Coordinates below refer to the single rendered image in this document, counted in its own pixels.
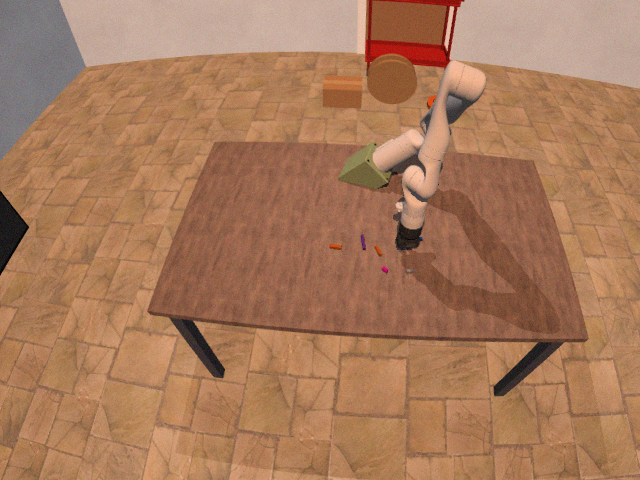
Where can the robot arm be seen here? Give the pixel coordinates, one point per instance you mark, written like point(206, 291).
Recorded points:
point(458, 80)

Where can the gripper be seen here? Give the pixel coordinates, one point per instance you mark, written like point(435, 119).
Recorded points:
point(409, 228)

